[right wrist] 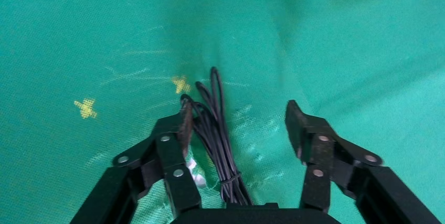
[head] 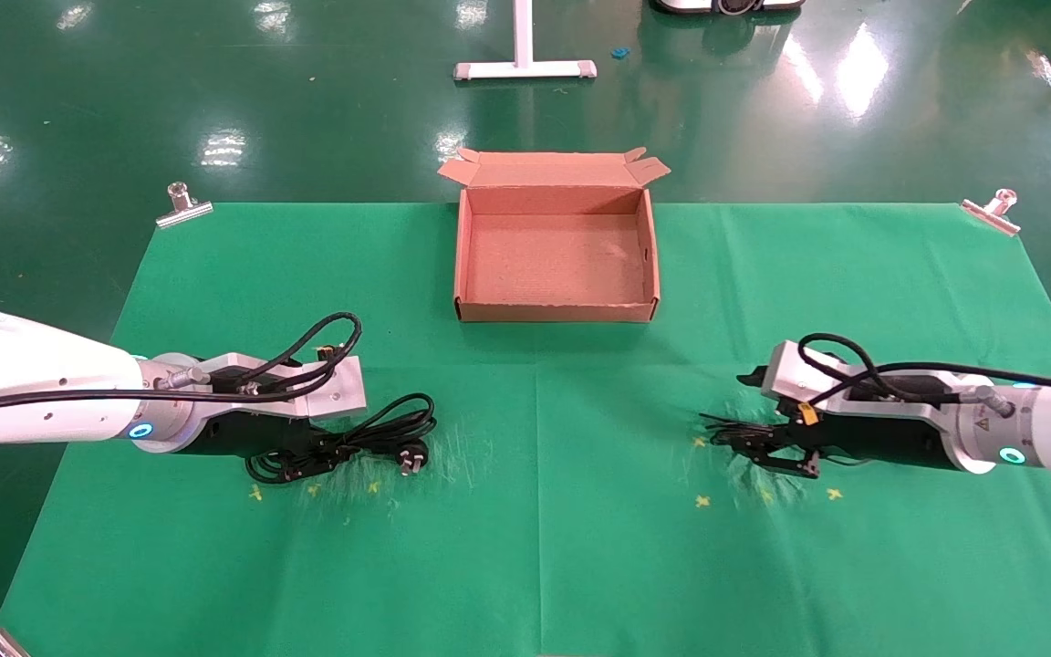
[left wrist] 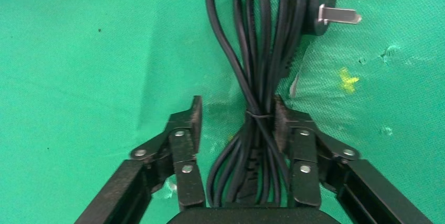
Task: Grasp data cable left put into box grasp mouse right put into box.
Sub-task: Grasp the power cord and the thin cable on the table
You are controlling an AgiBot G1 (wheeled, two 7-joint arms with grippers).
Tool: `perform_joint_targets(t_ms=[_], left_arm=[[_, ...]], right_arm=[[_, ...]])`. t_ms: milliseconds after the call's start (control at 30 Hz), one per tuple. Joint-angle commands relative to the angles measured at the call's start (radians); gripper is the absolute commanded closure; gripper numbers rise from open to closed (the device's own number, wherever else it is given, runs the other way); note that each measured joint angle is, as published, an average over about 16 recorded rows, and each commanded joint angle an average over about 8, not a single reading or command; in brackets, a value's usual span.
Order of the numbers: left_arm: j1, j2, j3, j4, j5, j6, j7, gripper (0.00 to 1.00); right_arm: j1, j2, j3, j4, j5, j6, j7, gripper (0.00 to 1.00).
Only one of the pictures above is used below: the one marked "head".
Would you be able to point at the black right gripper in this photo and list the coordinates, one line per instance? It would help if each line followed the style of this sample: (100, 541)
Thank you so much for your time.
(881, 443)

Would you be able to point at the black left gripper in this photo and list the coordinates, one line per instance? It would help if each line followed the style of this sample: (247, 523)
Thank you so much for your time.
(252, 436)

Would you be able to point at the open brown cardboard box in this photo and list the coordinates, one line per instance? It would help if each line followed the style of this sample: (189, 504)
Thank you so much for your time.
(553, 265)

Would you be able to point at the silver binder clip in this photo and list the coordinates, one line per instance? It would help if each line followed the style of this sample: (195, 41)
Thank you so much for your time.
(991, 214)
(183, 212)
(1, 644)

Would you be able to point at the white metal stand base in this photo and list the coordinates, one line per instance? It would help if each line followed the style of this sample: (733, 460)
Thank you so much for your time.
(523, 66)

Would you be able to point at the black and white device base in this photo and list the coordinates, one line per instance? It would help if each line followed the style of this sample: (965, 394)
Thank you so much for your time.
(726, 5)

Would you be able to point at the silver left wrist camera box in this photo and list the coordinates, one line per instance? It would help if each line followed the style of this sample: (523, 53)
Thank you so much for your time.
(343, 392)

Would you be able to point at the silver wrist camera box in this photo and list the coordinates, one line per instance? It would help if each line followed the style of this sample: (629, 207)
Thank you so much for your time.
(785, 374)
(343, 392)

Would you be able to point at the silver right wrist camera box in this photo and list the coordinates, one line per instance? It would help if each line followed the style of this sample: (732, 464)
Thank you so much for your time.
(785, 374)

